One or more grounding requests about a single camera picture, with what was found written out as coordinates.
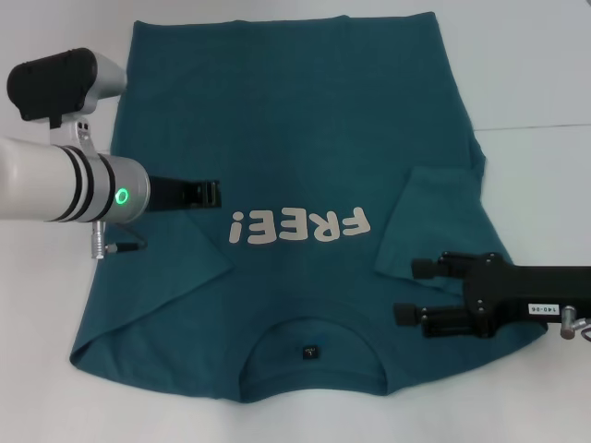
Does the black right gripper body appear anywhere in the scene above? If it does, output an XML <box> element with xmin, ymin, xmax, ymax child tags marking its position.
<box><xmin>461</xmin><ymin>252</ymin><xmax>591</xmax><ymax>341</ymax></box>

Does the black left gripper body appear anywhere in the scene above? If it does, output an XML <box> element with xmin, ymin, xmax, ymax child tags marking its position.
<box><xmin>146</xmin><ymin>174</ymin><xmax>198</xmax><ymax>214</ymax></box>

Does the teal blue FREE! t-shirt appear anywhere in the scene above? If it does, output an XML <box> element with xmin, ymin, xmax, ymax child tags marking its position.
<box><xmin>68</xmin><ymin>12</ymin><xmax>550</xmax><ymax>405</ymax></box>

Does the right gripper cable with plugs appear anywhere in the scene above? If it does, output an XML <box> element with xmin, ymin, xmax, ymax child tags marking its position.
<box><xmin>559</xmin><ymin>305</ymin><xmax>591</xmax><ymax>343</ymax></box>

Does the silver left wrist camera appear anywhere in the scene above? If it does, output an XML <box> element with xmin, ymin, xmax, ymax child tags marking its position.
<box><xmin>49</xmin><ymin>114</ymin><xmax>98</xmax><ymax>156</ymax></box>

